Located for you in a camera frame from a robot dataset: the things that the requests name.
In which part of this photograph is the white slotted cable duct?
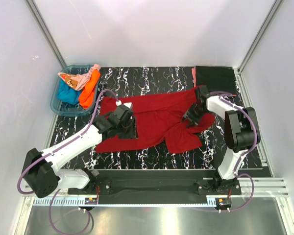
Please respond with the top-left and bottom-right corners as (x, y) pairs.
(33, 197), (216, 207)

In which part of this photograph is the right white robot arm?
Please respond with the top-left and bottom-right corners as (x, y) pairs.
(182, 86), (261, 193)

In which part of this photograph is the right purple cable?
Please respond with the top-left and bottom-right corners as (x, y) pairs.
(198, 91), (258, 212)

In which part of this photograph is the blue t shirt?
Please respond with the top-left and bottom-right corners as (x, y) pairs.
(57, 80), (82, 105)

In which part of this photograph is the pink printed t shirt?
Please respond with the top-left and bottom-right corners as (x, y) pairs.
(58, 64), (101, 91)

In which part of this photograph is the red t shirt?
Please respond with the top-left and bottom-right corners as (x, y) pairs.
(96, 89), (215, 154)

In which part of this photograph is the folded black t shirt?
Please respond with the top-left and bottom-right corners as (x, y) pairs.
(195, 66), (237, 94)

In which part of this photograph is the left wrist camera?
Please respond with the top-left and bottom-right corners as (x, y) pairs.
(116, 100), (133, 109)

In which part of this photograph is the purple cable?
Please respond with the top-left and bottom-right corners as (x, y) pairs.
(198, 91), (258, 212)
(17, 89), (121, 235)

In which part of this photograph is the blue plastic bin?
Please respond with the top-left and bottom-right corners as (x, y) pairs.
(50, 65), (99, 117)

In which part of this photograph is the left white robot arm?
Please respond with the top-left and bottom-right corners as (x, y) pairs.
(22, 102), (138, 198)

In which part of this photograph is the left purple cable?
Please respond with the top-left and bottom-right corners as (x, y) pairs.
(17, 89), (121, 235)

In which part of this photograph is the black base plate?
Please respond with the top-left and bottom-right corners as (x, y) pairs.
(68, 169), (242, 206)

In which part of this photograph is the orange t shirt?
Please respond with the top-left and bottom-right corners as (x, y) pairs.
(78, 70), (100, 109)

